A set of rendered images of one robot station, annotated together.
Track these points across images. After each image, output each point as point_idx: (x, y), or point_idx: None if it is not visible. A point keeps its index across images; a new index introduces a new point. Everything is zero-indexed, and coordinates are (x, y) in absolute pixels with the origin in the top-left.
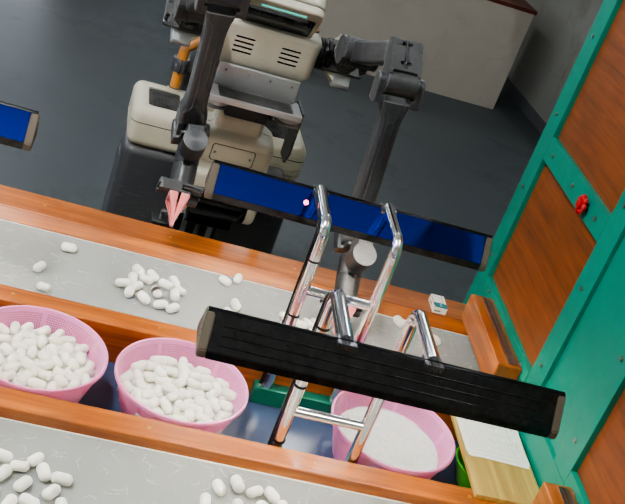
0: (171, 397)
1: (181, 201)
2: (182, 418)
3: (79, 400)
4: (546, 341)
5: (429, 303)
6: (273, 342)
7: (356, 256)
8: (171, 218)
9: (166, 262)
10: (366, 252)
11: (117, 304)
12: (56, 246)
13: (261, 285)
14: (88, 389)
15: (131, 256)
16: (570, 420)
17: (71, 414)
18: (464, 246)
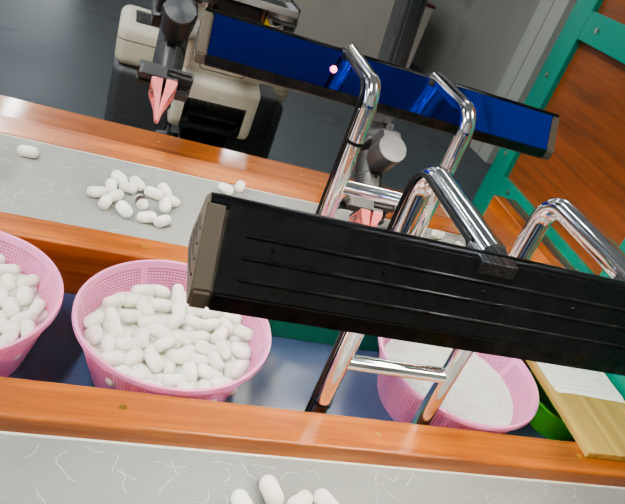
0: (161, 346)
1: (167, 90)
2: (178, 379)
3: (21, 360)
4: (623, 242)
5: (442, 208)
6: (354, 267)
7: (383, 150)
8: (156, 111)
9: (155, 169)
10: (394, 146)
11: (88, 218)
12: (12, 151)
13: (267, 193)
14: (32, 343)
15: (111, 163)
16: None
17: None
18: (528, 128)
